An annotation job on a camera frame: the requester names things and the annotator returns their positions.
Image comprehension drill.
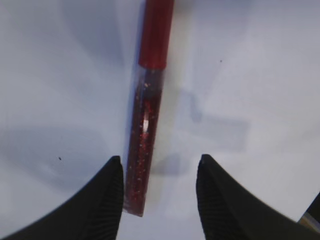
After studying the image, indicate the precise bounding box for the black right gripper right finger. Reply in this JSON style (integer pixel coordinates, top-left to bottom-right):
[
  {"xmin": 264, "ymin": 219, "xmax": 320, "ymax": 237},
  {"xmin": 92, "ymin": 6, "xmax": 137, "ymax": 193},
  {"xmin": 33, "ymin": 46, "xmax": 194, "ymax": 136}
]
[{"xmin": 196, "ymin": 154, "xmax": 320, "ymax": 240}]

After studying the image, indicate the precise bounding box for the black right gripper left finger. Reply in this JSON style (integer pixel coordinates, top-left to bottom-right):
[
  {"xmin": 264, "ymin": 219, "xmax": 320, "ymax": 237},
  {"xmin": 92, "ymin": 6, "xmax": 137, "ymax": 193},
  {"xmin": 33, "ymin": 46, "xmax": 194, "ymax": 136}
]
[{"xmin": 6, "ymin": 156, "xmax": 124, "ymax": 240}]

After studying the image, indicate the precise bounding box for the red glitter pen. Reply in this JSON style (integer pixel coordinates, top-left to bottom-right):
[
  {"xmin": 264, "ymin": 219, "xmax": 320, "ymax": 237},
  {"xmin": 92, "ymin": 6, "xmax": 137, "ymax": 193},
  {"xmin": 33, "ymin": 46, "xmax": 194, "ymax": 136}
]
[{"xmin": 124, "ymin": 0, "xmax": 175, "ymax": 217}]

